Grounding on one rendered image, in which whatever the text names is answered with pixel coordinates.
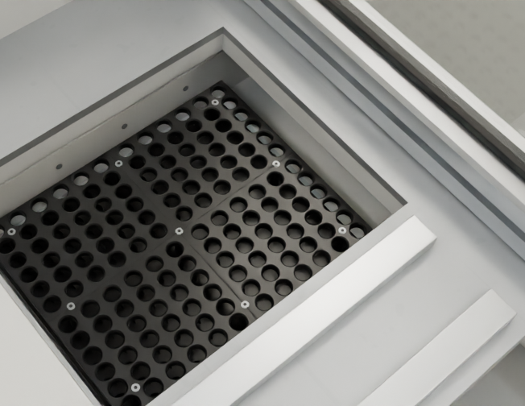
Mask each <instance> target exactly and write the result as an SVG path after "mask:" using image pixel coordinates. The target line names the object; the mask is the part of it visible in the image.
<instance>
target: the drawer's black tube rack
mask: <svg viewBox="0 0 525 406"><path fill-rule="evenodd" d="M196 102H205V103H206V104H207V106H206V107H205V108H204V109H197V108H196V107H195V106H194V104H195V103H196ZM218 103H219V102H218V100H212V99H211V98H210V97H209V96H208V95H207V94H206V93H205V92H204V91H203V92H201V93H199V94H197V95H196V96H195V97H193V98H191V99H190V100H188V101H187V102H185V103H184V104H182V105H181V106H178V107H177V108H175V109H174V110H172V111H171V112H169V113H168V114H165V115H164V116H163V117H162V118H159V119H158V120H156V121H155V122H153V123H152V124H150V125H149V126H146V127H145V128H143V129H142V130H140V131H139V132H137V133H136V134H134V135H132V136H130V137H129V138H128V139H126V140H124V141H123V142H121V143H119V144H118V145H117V146H115V147H113V148H111V149H110V150H108V151H107V152H105V153H104V154H102V155H100V156H98V157H97V158H96V159H94V160H92V161H91V162H89V163H88V164H86V165H85V166H83V167H82V168H79V169H78V170H76V171H75V172H73V173H72V174H70V175H69V176H66V177H65V178H64V179H63V180H60V181H59V182H57V183H56V184H54V185H53V186H51V187H50V188H47V189H46V190H44V191H43V192H41V193H40V194H38V195H37V196H35V197H33V198H31V199H30V200H29V201H27V202H25V203H24V204H22V205H20V206H19V207H18V208H16V209H14V210H12V211H11V212H9V213H8V214H6V215H5V216H3V217H1V218H0V230H3V231H4V234H3V236H2V237H1V238H0V271H1V273H2V274H3V275H4V276H5V277H6V279H7V280H8V281H9V283H10V284H11V286H12V287H13V288H14V290H15V291H16V292H17V293H18V294H19V295H20V297H21V298H22V299H23V301H24V302H25V304H26V305H27V306H28V308H29V309H30V310H31V311H32V312H33V314H34V315H35V316H36V318H37V319H38V320H39V322H40V323H41V325H42V326H43V327H44V328H45V329H46V330H47V332H48V333H49V334H50V336H51V337H52V339H53V340H54V341H55V343H56V344H57V345H58V347H59V348H60V349H61V350H62V351H63V353H64V354H65V355H66V357H67V358H68V360H69V361H70V362H71V364H72V365H73V366H74V367H75V368H76V370H77V371H78V372H79V373H80V375H81V376H82V378H83V379H84V380H85V382H86V383H87V384H88V385H89V386H90V388H91V389H92V390H93V392H94V393H95V394H96V396H97V397H98V399H99V400H100V401H101V402H102V403H103V404H104V406H146V405H148V404H149V403H150V402H151V401H152V400H154V399H155V398H156V397H158V396H159V395H160V394H162V393H163V392H165V391H166V390H167V389H168V388H169V387H170V386H172V385H173V384H174V383H176V382H177V381H178V380H180V379H181V378H183V377H184V376H185V375H186V374H187V373H189V372H190V371H191V370H193V369H194V368H195V367H197V366H198V365H199V364H201V363H202V362H203V361H205V360H206V359H207V358H208V357H209V356H211V355H212V354H213V353H215V352H216V351H217V350H219V349H220V348H221V347H223V346H224V345H225V344H226V343H227V342H229V341H230V340H231V339H233V338H234V337H236V336H237V335H238V334H239V333H241V332H242V331H243V330H244V329H246V328H247V327H248V326H249V325H251V324H252V323H254V322H255V321H256V320H258V319H259V318H260V317H261V316H262V315H264V314H265V313H266V312H268V311H269V310H270V309H272V308H273V307H274V306H276V305H277V304H278V303H279V302H280V301H281V300H283V299H284V298H286V297H287V296H289V295H290V294H291V293H292V292H294V291H295V290H296V289H297V288H298V287H300V286H301V285H302V284H304V283H305V282H307V281H308V280H309V279H311V278H312V277H313V276H314V275H315V274H316V273H318V272H319V271H321V270H322V269H323V268H325V267H326V266H327V265H329V264H330V263H331V262H332V261H333V260H334V259H336V258H337V257H339V256H340V255H342V254H343V253H344V252H345V251H347V250H348V249H349V248H350V247H351V246H353V245H354V244H355V243H354V242H353V241H352V240H351V239H350V238H349V237H348V236H347V235H346V234H345V232H346V229H345V228H344V227H341V228H339V227H338V226H337V225H336V224H335V223H334V222H333V221H332V220H331V219H330V218H329V217H328V216H327V215H326V213H325V212H324V211H323V210H322V209H321V208H320V207H319V206H318V205H317V204H316V203H315V202H314V201H313V200H312V199H311V198H310V197H309V196H308V195H307V194H306V193H305V192H304V191H303V190H302V189H301V188H300V187H299V186H298V185H297V184H296V183H295V182H294V181H293V180H292V179H291V178H290V177H289V176H288V175H287V174H286V173H285V172H284V171H283V170H282V169H281V168H280V167H279V165H280V162H281V161H283V160H284V159H286V158H287V157H288V156H290V155H291V154H293V153H294V151H293V152H292V153H290V154H289V155H287V156H285V157H284V158H283V159H281V160H280V161H273V160H272V159H271V158H270V157H269V156H268V155H267V154H266V153H265V152H264V151H263V150H262V149H261V148H260V147H259V146H258V145H257V144H256V143H255V142H254V141H253V140H252V139H251V138H250V137H249V136H248V135H247V134H246V133H245V132H244V131H243V130H242V129H241V128H240V127H239V126H238V125H237V124H236V123H235V122H234V121H233V120H232V119H231V118H230V117H229V116H228V115H227V114H226V113H225V112H224V111H223V110H222V109H221V108H220V107H219V106H218ZM179 113H186V114H188V115H189V118H188V119H187V120H184V121H180V120H178V119H177V118H176V115H177V114H179ZM162 124H167V125H169V126H170V127H171V129H170V130H169V131H168V132H160V131H158V130H157V128H158V126H160V125H162ZM142 136H149V137H151V138H152V141H151V142H150V143H148V144H141V143H140V142H139V141H138V140H139V138H141V137H142ZM126 147H128V148H130V149H132V150H133V153H132V154H131V155H130V156H121V155H120V154H119V152H120V150H122V149H123V148H126ZM98 164H106V165H107V166H108V169H107V170H106V171H105V172H95V171H94V167H95V166H96V165H98ZM78 176H85V177H87V178H88V179H89V180H88V182H87V183H86V184H84V185H76V184H74V183H73V182H74V180H75V179H76V178H77V177H78ZM57 189H65V190H67V191H68V194H67V196H66V197H64V198H60V199H58V198H55V197H54V196H53V193H54V192H55V191H56V190H57ZM37 202H44V203H46V204H47V208H46V209H45V210H44V211H42V212H35V211H34V210H32V207H33V205H34V204H35V203H37ZM18 215H22V216H24V217H25V218H26V220H25V222H24V223H23V224H22V225H20V226H14V225H12V224H11V223H10V222H11V219H12V218H13V217H15V216H18Z"/></svg>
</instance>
